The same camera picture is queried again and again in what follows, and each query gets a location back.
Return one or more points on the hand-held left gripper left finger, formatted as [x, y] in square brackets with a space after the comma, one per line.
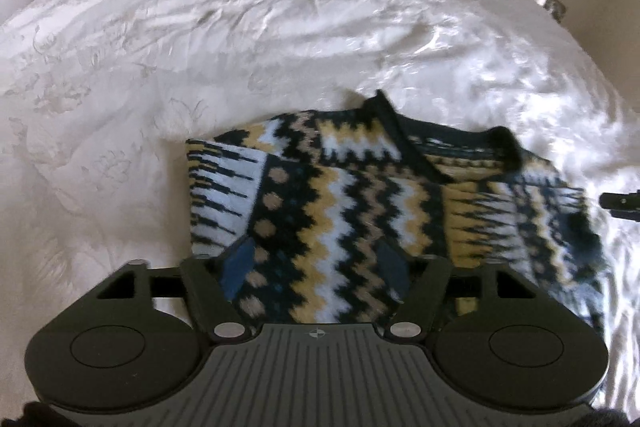
[239, 269]

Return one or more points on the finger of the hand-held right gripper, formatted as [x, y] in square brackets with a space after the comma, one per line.
[622, 202]

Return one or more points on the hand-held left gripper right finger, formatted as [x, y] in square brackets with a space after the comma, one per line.
[395, 272]

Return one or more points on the zigzag patterned knit sweater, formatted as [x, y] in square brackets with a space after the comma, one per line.
[350, 217]

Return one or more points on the white floral bedspread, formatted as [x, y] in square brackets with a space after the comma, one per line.
[250, 32]

